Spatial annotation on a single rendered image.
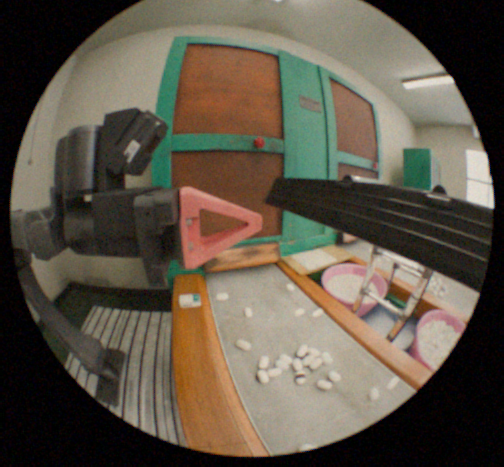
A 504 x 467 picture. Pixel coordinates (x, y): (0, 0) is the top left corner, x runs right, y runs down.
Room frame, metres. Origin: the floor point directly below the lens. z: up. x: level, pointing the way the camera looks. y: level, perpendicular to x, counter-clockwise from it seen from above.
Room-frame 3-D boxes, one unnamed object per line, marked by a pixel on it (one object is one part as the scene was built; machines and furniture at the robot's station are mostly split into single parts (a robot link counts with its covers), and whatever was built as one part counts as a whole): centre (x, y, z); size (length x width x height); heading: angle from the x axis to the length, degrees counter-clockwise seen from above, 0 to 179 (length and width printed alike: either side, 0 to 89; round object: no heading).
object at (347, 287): (0.42, -0.38, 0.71); 0.22 x 0.22 x 0.06
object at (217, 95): (0.97, -0.21, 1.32); 1.36 x 0.55 x 0.95; 110
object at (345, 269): (0.42, -0.38, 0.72); 0.27 x 0.27 x 0.10
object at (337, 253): (0.62, -0.31, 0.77); 0.33 x 0.15 x 0.01; 110
